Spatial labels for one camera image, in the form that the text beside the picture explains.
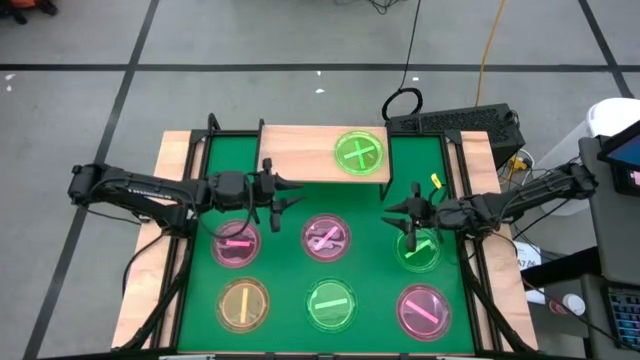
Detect black perforated computer case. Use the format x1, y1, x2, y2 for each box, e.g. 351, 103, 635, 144
385, 102, 527, 170

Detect black hanging cable with loop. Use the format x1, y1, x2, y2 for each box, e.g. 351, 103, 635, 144
380, 0, 425, 123

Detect white paper sheet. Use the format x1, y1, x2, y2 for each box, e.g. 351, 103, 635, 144
512, 241, 544, 272

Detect black aluminium table frame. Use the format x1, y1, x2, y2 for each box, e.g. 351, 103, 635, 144
117, 112, 539, 360

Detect yellow hanging cable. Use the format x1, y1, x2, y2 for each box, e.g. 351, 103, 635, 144
474, 0, 509, 107

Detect black arm base cable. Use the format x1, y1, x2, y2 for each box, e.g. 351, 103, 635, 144
121, 230, 169, 297

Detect wooden shelf with black legs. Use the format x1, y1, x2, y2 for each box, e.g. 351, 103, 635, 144
254, 118, 396, 202

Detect green table mat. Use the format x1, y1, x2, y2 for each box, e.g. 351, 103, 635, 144
177, 133, 476, 354

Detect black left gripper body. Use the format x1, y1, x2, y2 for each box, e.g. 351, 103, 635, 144
243, 157, 282, 234

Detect backlit keyboard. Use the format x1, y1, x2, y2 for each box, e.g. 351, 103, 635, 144
605, 283, 640, 352

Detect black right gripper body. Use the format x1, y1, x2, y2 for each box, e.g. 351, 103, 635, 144
404, 181, 445, 253

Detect white trash bin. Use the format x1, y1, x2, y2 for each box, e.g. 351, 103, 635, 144
539, 97, 640, 217

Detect black floor cables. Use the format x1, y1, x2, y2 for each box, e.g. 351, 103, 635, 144
367, 0, 401, 15

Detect orange translucent plate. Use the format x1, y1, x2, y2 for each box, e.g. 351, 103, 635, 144
215, 276, 272, 335

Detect orange black object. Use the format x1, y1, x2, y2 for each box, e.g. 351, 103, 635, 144
0, 0, 59, 25

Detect black monitor blue screen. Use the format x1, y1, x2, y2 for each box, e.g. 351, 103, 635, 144
597, 119, 640, 197

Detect grey cart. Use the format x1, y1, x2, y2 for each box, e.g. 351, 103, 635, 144
578, 134, 640, 286

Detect black beam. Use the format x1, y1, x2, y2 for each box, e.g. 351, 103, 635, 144
519, 247, 601, 290

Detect pink translucent plate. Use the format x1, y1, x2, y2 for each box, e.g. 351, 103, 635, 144
395, 283, 453, 343
300, 213, 352, 264
210, 218, 263, 270

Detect white cup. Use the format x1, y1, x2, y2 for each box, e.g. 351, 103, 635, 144
562, 292, 587, 317

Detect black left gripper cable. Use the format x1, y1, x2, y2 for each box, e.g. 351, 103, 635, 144
197, 182, 261, 240

